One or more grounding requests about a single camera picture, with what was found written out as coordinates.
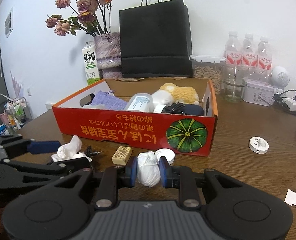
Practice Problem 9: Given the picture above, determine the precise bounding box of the white tissue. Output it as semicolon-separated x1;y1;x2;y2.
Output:
51;135;92;162

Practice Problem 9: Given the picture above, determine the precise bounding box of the white tissue ball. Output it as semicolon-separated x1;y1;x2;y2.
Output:
137;151;160;187

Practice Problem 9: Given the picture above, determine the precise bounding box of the white plastic lid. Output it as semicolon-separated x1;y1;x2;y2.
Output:
155;148;175;164

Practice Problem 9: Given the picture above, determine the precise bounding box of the black plug on table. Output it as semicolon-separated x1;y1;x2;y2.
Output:
84;146;102;158

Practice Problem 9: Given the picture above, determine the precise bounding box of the red pumpkin cardboard box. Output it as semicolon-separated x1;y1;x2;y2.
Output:
52;77;218;157

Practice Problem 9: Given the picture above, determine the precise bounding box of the dark navy pouch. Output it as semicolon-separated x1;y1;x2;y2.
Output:
181;104;204;116

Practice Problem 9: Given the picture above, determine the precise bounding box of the purple knitted pouch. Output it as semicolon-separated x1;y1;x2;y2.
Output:
90;91;127;111

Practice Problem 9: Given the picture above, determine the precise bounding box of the white plastic bottle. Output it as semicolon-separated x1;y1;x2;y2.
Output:
124;93;154;113

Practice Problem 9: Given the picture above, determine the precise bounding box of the white round tin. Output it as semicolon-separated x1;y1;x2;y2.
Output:
249;137;269;154

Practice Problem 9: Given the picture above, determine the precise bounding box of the yellow white plush toy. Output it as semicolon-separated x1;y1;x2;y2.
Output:
151;83;200;107

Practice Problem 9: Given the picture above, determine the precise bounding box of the green white milk carton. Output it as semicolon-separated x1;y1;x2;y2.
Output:
82;42;100;85

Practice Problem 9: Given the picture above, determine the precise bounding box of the floral tin box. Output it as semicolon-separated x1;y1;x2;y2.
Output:
243;79;281;107

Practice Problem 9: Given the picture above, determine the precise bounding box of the clear glass cup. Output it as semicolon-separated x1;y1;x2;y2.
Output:
222;64;249;102

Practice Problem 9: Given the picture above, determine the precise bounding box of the clear container with pellets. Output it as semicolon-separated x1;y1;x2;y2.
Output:
190;55;225;95

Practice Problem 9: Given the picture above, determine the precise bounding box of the left water bottle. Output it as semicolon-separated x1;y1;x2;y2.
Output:
224;31;242;80

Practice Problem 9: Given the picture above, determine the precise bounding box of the water bottle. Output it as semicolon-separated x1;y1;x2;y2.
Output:
242;33;258;80
224;31;242;80
257;36;272;82

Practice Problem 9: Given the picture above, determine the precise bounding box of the white power adapter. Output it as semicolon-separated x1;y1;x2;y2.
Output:
282;98;296;112

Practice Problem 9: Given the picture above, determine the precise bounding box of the middle water bottle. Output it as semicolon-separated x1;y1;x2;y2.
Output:
242;33;258;80

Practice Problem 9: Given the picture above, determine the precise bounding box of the right water bottle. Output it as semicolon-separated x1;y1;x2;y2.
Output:
257;36;272;82

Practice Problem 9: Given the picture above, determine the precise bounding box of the white round speaker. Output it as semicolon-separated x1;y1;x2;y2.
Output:
270;66;290;89

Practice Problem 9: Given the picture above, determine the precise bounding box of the black paper shopping bag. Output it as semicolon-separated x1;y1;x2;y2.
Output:
119;0;193;78

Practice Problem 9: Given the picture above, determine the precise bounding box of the dried rose bouquet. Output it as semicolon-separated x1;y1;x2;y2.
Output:
46;0;112;37

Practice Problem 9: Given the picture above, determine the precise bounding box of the wire storage rack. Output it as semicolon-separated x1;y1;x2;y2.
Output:
0;97;33;130

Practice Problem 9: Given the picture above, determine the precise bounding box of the black charger cable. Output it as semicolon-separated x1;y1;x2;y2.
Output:
161;101;189;116

